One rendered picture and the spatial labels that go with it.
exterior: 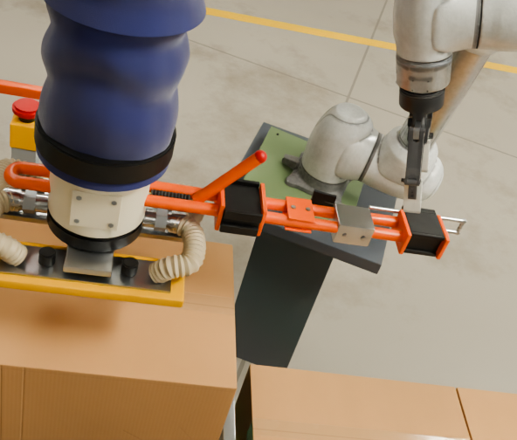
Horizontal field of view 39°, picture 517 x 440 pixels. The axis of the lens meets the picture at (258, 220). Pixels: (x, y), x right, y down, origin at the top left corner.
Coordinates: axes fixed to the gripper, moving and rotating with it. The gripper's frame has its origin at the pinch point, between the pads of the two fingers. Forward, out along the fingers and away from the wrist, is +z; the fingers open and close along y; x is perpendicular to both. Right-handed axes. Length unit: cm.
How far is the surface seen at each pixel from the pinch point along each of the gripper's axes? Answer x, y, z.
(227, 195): -32.0, 13.2, -3.2
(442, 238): 5.5, 3.4, 9.0
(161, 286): -40.3, 28.5, 6.8
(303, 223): -18.6, 11.7, 2.7
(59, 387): -59, 39, 26
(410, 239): 0.0, 4.7, 9.0
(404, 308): -11, -115, 138
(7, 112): -202, -145, 74
